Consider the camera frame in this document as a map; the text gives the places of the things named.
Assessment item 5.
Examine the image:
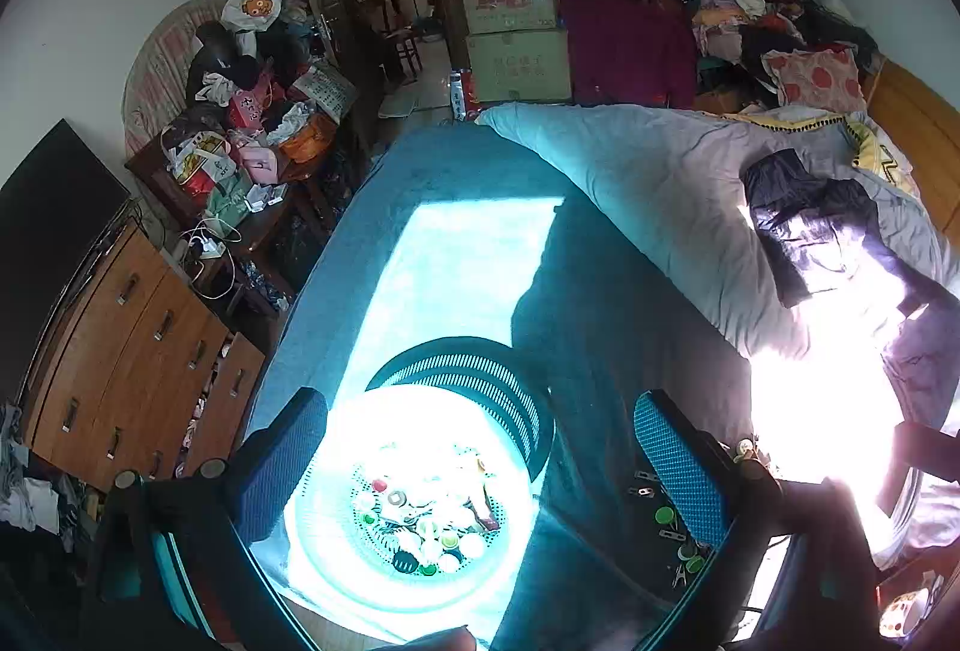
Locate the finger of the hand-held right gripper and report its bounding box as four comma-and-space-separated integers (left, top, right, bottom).
894, 421, 960, 481

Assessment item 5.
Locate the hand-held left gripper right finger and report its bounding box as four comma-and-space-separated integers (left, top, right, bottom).
634, 388, 886, 651

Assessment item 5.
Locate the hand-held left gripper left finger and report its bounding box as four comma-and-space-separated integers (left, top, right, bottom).
79, 387, 329, 651

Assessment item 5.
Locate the pile of caps and clips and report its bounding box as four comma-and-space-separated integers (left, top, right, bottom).
628, 439, 760, 590

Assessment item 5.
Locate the white plastic basket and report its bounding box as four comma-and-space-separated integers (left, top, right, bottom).
283, 385, 542, 646

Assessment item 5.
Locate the heap of sorted small caps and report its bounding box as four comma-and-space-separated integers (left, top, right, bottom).
351, 442, 505, 578

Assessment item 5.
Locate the wooden dresser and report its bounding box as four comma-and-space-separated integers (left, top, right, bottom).
21, 220, 267, 494

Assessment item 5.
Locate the wooden side table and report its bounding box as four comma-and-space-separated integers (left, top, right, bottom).
126, 133, 331, 322

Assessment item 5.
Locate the white power strip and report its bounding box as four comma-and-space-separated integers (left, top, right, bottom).
184, 231, 226, 262

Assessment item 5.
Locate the black jacket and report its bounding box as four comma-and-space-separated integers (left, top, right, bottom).
742, 148, 960, 322

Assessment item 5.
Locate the clothes heap on floor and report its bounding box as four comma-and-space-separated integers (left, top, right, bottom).
0, 403, 83, 547

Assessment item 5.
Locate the grey duvet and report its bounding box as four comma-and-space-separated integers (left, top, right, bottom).
476, 102, 960, 442

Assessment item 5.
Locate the yellow patterned blanket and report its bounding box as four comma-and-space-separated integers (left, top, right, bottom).
720, 107, 923, 202

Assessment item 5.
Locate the wooden headboard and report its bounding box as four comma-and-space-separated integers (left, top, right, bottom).
862, 58, 960, 262

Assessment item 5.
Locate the black television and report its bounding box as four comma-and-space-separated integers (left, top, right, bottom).
0, 118, 130, 397

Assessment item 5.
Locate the teal bed blanket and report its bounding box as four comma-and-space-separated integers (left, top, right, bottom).
247, 122, 751, 651

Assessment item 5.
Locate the red white carton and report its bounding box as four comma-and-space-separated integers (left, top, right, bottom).
448, 67, 473, 123

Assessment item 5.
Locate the rolled pink mattress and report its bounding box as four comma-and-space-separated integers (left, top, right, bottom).
122, 0, 248, 161

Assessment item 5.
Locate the purple cloth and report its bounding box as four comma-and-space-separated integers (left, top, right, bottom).
561, 0, 698, 108

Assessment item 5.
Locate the large pale cardboard box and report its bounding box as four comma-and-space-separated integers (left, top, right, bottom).
465, 28, 572, 104

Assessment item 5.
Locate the wooden chair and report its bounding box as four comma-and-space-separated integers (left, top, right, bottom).
367, 0, 425, 82

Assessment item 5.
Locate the pile of clothes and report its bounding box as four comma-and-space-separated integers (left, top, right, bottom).
686, 0, 886, 112

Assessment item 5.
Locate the white bag with orange cartoon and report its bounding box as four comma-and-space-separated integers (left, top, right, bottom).
220, 0, 284, 33

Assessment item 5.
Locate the red print cardboard box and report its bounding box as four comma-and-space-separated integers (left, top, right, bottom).
459, 0, 562, 35

